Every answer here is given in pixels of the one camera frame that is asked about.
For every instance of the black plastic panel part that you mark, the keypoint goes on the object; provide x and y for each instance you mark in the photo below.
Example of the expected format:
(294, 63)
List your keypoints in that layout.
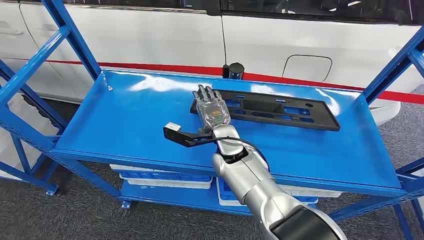
(318, 121)

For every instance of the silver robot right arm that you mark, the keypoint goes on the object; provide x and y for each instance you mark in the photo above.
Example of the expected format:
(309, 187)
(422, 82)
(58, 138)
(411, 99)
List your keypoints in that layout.
(258, 185)

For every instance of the blue metal shelf rack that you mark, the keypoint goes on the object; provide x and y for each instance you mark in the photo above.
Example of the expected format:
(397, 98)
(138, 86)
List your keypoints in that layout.
(132, 126)

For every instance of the black cylindrical sensor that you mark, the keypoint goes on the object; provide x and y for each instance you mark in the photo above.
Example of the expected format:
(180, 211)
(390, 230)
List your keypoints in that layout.
(236, 70)

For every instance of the blue plastic bin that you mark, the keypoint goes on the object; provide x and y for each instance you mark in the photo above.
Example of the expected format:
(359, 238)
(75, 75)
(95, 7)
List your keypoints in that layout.
(228, 192)
(159, 176)

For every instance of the white car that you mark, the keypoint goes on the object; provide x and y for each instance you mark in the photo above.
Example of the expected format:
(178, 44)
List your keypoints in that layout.
(149, 36)

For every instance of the black right camera bracket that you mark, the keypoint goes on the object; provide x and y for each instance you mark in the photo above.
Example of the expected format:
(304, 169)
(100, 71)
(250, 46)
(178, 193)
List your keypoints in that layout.
(185, 137)

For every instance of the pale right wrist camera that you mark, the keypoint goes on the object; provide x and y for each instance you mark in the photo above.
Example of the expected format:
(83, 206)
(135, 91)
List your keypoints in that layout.
(172, 127)

